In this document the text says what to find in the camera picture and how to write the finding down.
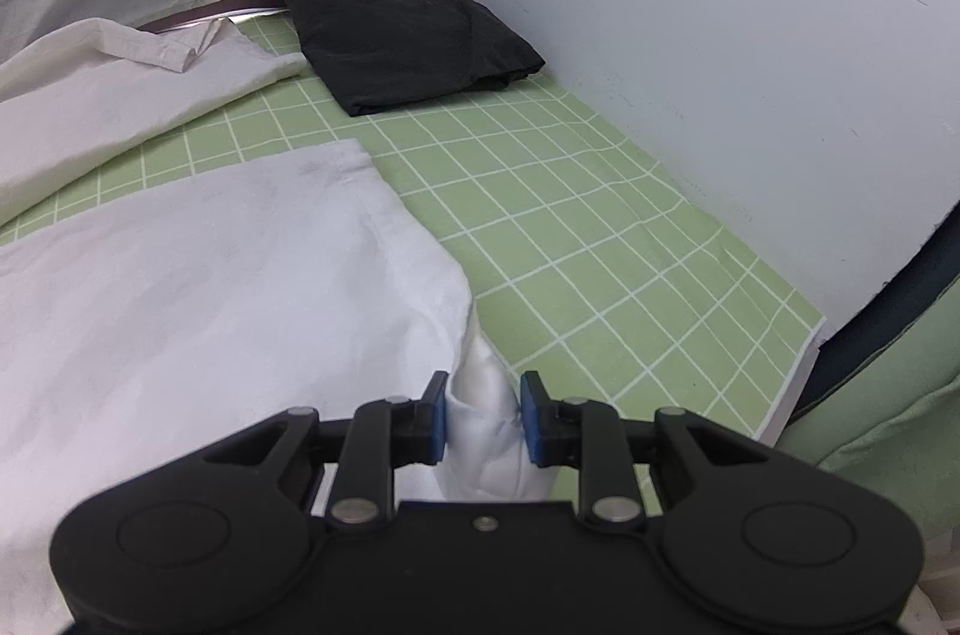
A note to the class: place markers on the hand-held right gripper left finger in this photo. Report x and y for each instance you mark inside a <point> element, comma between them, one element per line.
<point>437,425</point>

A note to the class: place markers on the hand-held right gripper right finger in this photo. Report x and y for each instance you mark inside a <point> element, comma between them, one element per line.
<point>531,425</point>

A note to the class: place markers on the white shirt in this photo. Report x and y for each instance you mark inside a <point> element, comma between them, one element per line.
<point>225,305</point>

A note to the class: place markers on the green grid mat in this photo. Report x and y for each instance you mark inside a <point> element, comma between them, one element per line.
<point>600,245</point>

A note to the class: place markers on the light green cloth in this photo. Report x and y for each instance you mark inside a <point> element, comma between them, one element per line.
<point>892,425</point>

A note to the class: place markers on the dark blue cloth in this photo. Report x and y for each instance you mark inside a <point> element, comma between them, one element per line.
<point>885,320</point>

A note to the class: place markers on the black folded garment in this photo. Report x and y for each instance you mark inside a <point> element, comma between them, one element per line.
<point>405,42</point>

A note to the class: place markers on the white panel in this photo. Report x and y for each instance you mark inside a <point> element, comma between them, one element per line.
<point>712,20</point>

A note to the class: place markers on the cream shirt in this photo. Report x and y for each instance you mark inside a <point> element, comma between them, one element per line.
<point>90,95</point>

